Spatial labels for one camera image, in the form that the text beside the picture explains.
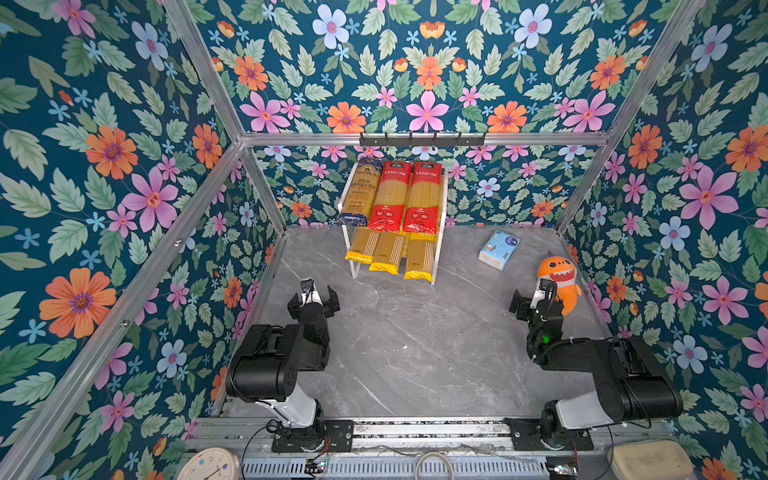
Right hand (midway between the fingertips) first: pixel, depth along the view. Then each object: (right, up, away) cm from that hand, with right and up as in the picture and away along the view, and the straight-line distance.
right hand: (533, 292), depth 92 cm
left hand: (-68, +3, -2) cm, 68 cm away
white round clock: (-85, -37, -24) cm, 95 cm away
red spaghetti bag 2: (-36, +26, -14) cm, 46 cm away
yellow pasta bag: (-53, +15, -1) cm, 55 cm away
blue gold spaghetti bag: (-52, +29, -11) cm, 60 cm away
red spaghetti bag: (-44, +23, -17) cm, 53 cm away
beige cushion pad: (+17, -35, -24) cm, 46 cm away
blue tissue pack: (-6, +13, +13) cm, 20 cm away
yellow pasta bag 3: (-35, +12, -2) cm, 37 cm away
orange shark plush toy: (+11, +6, +4) cm, 13 cm away
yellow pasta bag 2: (-45, +12, -3) cm, 47 cm away
